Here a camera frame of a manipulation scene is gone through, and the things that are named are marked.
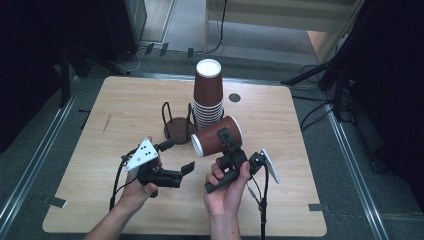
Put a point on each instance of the person's left hand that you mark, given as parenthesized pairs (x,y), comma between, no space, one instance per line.
(136,195)

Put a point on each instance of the grey tape strip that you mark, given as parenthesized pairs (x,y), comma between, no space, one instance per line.
(55,201)
(320,208)

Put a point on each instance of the white partition frame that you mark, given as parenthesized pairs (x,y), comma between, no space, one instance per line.
(206,26)

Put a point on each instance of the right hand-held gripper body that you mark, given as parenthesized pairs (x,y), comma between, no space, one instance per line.
(236,158)

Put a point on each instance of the dark cabinet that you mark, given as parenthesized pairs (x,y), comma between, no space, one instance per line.
(133,20)

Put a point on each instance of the person's right hand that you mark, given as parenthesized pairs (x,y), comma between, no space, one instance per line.
(225,198)

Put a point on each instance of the round black table grommet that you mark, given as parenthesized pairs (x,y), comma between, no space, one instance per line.
(234,97)

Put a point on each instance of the stack of brown paper cups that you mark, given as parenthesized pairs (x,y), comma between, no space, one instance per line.
(208,88)

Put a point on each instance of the single brown paper cup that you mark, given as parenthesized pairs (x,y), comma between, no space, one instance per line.
(211,141)

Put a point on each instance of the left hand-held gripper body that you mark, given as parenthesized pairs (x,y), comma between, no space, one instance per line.
(141,156)

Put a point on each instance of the metal floor rail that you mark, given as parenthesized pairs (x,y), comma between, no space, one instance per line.
(36,160)
(358,180)

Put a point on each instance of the black metal stand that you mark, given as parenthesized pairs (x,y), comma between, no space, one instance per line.
(338,86)
(65,80)

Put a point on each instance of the black curtain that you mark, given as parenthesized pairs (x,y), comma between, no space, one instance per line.
(393,83)
(26,66)

